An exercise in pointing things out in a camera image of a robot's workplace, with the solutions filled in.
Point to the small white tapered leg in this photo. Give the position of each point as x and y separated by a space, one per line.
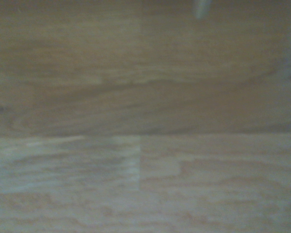
201 8

